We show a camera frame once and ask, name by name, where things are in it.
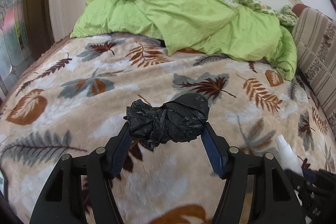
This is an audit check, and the black plastic bag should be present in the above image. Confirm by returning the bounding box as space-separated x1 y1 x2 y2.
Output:
124 93 210 149

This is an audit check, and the leaf pattern fleece blanket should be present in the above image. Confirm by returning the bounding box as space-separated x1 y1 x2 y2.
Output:
1 34 335 223

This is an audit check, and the striped floral cushion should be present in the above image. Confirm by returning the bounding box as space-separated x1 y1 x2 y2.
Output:
292 7 335 131

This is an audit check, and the stained glass door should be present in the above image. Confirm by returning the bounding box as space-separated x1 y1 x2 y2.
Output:
0 0 33 99

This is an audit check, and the green duvet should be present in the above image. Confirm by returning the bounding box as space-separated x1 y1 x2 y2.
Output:
71 0 298 80

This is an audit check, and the brown sofa bed frame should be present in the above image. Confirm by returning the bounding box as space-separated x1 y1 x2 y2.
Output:
291 3 309 17

